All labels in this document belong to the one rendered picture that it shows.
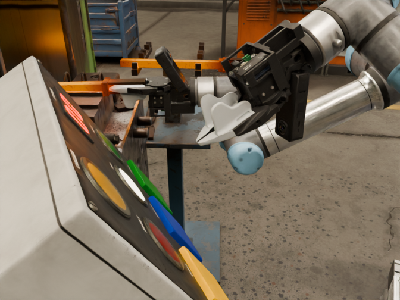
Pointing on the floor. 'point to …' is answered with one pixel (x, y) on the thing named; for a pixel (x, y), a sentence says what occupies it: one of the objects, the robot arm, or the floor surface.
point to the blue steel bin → (113, 27)
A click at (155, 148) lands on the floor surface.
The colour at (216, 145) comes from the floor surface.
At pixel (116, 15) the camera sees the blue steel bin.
